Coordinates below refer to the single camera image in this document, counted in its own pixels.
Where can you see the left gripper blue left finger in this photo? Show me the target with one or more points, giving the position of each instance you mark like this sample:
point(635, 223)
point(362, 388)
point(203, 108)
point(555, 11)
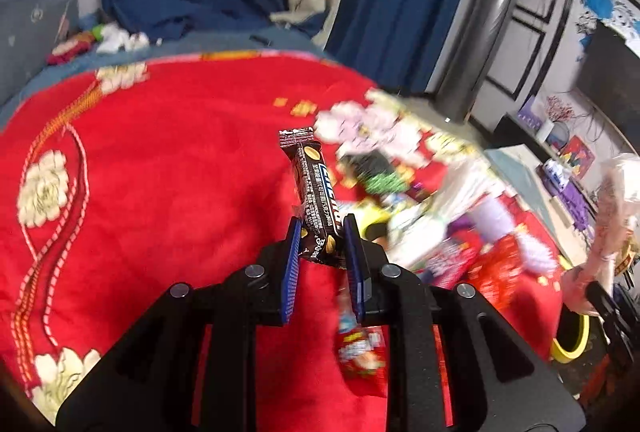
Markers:
point(290, 269)

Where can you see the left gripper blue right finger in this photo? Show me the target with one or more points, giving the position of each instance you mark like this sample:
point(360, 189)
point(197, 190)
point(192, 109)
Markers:
point(358, 269)

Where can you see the dark chocolate bar wrapper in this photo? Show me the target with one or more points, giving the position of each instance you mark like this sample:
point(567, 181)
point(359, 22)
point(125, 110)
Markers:
point(322, 238)

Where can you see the red candy wrapper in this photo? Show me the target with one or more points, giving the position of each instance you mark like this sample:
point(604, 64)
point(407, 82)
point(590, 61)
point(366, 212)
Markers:
point(360, 351)

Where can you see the yellow rimmed trash bin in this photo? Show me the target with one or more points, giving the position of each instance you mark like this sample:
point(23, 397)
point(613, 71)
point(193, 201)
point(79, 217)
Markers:
point(571, 337)

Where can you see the black green snack packet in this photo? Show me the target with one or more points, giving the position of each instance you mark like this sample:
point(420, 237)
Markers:
point(375, 173)

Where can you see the purple bag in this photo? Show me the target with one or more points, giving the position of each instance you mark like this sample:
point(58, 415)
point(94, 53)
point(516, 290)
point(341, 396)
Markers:
point(572, 201)

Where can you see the purple snack wrapper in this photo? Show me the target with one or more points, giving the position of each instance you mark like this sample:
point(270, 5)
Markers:
point(489, 217)

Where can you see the white tissue pack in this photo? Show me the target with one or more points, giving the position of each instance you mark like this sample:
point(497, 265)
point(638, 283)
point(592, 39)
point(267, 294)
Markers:
point(556, 172)

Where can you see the marble coffee table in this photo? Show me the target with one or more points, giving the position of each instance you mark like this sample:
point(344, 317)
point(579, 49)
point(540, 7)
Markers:
point(520, 168)

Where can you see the black tv cabinet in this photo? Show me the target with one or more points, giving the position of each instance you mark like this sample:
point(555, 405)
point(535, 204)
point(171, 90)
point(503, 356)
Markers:
point(510, 131)

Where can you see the red floral blanket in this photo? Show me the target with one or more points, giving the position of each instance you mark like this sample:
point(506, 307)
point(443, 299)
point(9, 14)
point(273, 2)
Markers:
point(143, 214)

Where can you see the purple box on cabinet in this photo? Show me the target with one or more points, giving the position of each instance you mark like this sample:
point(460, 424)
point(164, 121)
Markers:
point(532, 113)

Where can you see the white vase with red flowers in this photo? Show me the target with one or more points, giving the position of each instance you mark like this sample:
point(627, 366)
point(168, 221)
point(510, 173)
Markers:
point(554, 110)

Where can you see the silver tower air conditioner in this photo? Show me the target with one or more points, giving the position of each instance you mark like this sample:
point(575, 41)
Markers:
point(470, 60)

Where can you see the white plush toy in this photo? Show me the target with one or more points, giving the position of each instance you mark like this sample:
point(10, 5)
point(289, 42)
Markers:
point(111, 38)

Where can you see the blue sofa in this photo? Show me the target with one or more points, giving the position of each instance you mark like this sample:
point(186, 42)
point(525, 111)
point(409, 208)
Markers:
point(270, 38)

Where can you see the colourful picture frame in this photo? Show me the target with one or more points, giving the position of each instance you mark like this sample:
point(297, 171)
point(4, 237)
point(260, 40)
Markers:
point(577, 157)

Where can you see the black wall television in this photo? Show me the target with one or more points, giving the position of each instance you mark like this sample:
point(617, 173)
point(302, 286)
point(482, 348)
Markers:
point(609, 80)

